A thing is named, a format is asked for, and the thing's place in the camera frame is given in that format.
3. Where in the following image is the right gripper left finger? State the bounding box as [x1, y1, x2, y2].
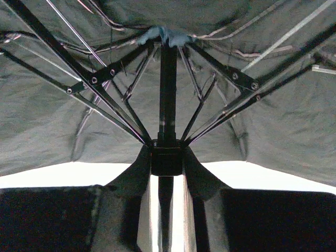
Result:
[1, 147, 152, 251]

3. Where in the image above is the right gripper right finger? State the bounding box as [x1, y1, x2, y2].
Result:
[182, 148, 335, 251]

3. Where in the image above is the pink folding umbrella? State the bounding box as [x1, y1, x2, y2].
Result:
[1, 1, 335, 251]

